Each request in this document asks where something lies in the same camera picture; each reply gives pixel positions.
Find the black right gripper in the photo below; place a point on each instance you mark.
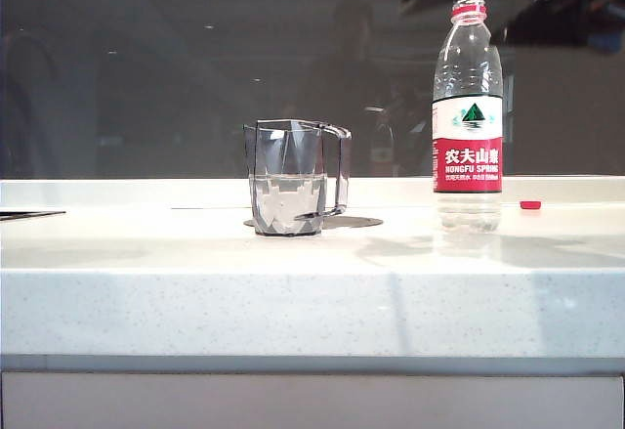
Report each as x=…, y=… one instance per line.
x=547, y=23

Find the Nongfu Spring clear water bottle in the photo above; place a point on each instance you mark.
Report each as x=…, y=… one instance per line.
x=468, y=155

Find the red plastic bottle cap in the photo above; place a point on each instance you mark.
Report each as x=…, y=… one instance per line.
x=530, y=205

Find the transparent grey faceted mug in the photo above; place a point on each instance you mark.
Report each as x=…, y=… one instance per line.
x=288, y=199

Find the round grey countertop disc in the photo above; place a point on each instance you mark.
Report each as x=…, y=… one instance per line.
x=354, y=222

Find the white cabinet drawer front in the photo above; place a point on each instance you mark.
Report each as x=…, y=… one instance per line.
x=312, y=402

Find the flat black cooktop panel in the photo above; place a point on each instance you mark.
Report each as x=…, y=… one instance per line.
x=24, y=215

